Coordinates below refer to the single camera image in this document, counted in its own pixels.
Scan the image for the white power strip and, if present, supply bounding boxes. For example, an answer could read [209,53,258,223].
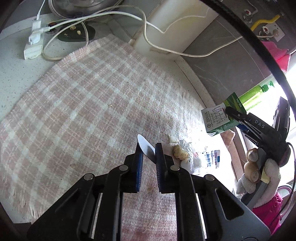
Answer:
[23,19,43,60]

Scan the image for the ginger piece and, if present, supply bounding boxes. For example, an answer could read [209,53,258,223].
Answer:
[173,145,190,161]

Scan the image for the steel pot lid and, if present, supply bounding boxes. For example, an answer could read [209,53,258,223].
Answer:
[48,0,122,19]

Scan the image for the pink hanging rag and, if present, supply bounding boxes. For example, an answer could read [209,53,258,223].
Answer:
[262,41,290,73]

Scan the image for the black camera cable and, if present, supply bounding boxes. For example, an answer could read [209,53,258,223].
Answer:
[201,0,296,112]

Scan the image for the white plastic knife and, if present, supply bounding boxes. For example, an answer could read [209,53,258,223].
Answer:
[137,134,155,163]

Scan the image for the right hand in glove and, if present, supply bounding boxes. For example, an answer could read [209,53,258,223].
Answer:
[236,148,281,209]

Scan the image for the white cutting board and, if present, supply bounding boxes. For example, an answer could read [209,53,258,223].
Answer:
[132,0,219,61]

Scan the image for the white wall socket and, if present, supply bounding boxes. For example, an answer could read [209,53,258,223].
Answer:
[262,22,285,42]

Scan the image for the black dish with scraps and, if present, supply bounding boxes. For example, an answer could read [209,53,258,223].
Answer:
[57,22,95,42]

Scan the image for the white power cable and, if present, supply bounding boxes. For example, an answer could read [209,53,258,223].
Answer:
[41,4,276,61]

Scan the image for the thin white charger cable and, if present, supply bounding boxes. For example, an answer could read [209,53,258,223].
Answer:
[36,0,47,23]

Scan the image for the green dish soap bottle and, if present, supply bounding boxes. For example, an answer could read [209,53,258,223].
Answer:
[239,81,274,110]

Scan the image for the pink plaid cloth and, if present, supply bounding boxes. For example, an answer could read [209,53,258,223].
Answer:
[0,33,235,241]

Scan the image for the yellow gas hose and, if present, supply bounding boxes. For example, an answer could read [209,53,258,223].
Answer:
[250,14,281,32]

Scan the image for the green milk carton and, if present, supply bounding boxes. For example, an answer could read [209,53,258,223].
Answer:
[201,92,246,136]

